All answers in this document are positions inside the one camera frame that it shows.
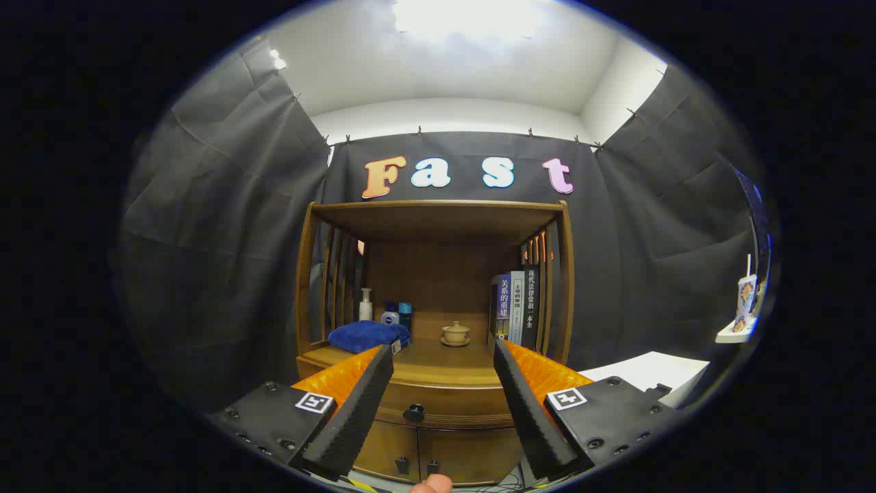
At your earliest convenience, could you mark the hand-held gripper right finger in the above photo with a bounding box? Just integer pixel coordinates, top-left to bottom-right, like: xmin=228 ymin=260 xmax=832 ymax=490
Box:
xmin=493 ymin=338 xmax=676 ymax=483

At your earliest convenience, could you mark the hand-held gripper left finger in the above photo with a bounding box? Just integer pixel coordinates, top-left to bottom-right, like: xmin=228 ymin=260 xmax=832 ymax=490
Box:
xmin=209 ymin=344 xmax=396 ymax=482

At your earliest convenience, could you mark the wooden drawer with black knob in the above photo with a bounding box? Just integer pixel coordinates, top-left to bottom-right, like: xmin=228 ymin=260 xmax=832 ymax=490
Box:
xmin=375 ymin=380 xmax=515 ymax=429

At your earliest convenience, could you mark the wooden cabinet door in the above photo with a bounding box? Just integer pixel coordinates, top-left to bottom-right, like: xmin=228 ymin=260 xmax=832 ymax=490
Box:
xmin=417 ymin=426 xmax=524 ymax=487
xmin=352 ymin=419 xmax=421 ymax=483

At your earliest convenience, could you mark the wooden countertop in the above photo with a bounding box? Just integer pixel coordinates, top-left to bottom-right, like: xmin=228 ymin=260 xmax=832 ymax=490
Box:
xmin=301 ymin=339 xmax=555 ymax=389

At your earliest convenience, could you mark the wooden cabinet with hutch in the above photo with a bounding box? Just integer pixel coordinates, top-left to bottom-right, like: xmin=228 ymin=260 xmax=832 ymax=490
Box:
xmin=294 ymin=200 xmax=576 ymax=487

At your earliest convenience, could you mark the folded blue towel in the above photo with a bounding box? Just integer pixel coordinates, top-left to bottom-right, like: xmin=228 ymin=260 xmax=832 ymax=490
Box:
xmin=328 ymin=320 xmax=411 ymax=355

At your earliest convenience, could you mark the black book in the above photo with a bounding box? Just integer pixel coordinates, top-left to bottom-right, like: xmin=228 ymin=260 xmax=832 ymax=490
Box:
xmin=521 ymin=266 xmax=541 ymax=350

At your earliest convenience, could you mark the light grey book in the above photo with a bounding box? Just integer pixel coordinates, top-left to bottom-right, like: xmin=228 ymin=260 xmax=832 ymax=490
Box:
xmin=508 ymin=271 xmax=526 ymax=345

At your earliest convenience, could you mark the beige lidded teacup with saucer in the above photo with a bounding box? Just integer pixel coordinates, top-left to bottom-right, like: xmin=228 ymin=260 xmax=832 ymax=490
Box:
xmin=440 ymin=321 xmax=472 ymax=348

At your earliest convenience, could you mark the white box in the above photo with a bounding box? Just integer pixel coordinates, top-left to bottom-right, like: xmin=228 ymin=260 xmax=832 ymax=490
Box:
xmin=578 ymin=351 xmax=711 ymax=409

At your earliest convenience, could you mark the black backdrop cloth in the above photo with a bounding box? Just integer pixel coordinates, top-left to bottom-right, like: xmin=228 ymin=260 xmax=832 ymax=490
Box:
xmin=116 ymin=34 xmax=771 ymax=412

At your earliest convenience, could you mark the printed paper cup with straw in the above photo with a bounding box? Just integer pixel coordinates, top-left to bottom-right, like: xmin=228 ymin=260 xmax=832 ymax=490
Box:
xmin=734 ymin=255 xmax=758 ymax=334

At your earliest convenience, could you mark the dark monitor screen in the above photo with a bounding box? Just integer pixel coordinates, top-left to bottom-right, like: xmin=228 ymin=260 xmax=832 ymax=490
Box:
xmin=732 ymin=164 xmax=774 ymax=281

